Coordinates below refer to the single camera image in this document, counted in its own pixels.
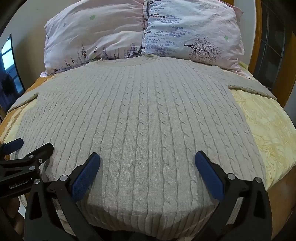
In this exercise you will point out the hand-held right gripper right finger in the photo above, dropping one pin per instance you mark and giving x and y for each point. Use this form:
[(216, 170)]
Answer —
[(209, 176)]

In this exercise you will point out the wooden headboard frame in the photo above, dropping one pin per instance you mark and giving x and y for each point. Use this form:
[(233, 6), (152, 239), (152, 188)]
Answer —
[(256, 34)]

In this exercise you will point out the pink floral pillow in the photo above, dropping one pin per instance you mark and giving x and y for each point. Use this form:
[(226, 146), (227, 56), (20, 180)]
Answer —
[(92, 34)]

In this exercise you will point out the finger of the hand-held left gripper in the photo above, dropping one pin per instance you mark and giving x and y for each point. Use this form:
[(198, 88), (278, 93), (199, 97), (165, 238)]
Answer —
[(13, 144), (39, 153)]

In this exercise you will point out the white tree-print floral pillow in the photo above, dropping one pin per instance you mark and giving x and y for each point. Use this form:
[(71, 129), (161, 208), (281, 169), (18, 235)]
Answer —
[(192, 30)]

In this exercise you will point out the dark glossy screen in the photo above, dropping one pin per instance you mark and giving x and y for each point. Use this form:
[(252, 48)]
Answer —
[(11, 76)]

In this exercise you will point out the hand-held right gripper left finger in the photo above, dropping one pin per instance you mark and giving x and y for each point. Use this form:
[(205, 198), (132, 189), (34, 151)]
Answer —
[(85, 176)]

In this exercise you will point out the yellow patterned bedsheet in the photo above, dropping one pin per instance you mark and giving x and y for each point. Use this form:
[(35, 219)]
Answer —
[(266, 129)]

